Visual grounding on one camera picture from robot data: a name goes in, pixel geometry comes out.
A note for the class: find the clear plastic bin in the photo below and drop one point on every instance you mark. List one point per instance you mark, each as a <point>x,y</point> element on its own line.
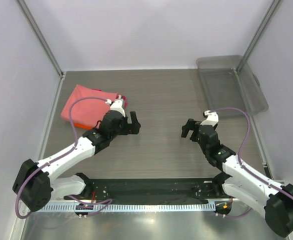
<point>228,82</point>

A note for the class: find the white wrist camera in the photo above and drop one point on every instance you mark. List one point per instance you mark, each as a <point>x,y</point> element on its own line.
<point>118,105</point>
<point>211,118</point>

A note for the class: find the magenta t shirt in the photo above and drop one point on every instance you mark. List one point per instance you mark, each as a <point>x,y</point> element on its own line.
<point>114,99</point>

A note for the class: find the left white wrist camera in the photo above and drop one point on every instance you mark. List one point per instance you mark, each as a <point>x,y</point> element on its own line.
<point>118,105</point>

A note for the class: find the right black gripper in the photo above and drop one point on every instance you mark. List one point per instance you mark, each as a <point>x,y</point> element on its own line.
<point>190,125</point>

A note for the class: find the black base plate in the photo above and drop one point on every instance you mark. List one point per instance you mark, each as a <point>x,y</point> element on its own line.
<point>153,191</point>

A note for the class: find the salmon pink t shirt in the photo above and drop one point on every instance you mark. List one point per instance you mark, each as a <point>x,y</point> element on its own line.
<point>83,107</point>

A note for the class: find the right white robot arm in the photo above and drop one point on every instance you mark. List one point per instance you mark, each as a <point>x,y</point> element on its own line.
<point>272,200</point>

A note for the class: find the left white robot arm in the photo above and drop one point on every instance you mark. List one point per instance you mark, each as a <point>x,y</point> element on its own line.
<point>39,182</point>

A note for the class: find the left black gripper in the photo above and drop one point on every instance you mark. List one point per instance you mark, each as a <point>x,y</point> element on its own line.
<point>135,125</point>

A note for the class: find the slotted white cable duct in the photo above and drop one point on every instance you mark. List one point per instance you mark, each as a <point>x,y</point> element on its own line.
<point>118,208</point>

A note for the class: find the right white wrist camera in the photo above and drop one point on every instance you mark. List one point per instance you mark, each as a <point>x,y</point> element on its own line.
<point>211,118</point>

